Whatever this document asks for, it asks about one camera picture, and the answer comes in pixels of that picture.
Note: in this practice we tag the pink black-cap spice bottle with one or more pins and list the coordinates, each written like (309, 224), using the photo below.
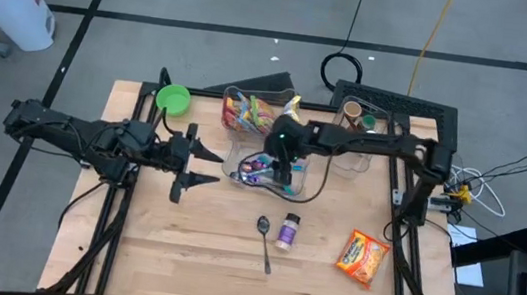
(288, 231)

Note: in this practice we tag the orange ramen pack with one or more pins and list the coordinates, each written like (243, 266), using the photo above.
(361, 265)

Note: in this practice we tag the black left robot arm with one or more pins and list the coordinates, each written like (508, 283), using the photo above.
(69, 131)

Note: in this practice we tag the dark grey metal spoon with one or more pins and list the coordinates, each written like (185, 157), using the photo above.
(263, 224)

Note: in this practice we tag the green-edged ramen pack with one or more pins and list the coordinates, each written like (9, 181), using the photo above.
(263, 112)

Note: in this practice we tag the rainbow bowl spoon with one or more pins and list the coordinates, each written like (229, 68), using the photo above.
(246, 168)

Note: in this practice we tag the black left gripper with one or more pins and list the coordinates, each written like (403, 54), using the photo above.
(169, 153)

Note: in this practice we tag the tan-lid white-label jar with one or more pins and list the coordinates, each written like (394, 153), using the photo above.
(352, 110)

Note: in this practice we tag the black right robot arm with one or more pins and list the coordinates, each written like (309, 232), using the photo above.
(370, 140)

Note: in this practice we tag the black aluminium table frame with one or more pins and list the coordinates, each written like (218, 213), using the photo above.
(106, 249)

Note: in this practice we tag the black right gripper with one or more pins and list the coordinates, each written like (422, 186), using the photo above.
(284, 165)

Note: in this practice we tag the dark grey flat panel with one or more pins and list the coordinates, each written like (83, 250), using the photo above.
(271, 84)

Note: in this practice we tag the white paper sheet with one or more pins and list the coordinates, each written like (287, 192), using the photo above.
(472, 274)

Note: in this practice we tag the green bowl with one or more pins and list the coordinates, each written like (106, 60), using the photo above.
(173, 100)

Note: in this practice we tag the black mesh equipment box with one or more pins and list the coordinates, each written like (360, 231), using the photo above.
(409, 107)

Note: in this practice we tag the clear plastic bin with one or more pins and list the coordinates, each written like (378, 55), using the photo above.
(230, 90)
(298, 192)
(357, 164)

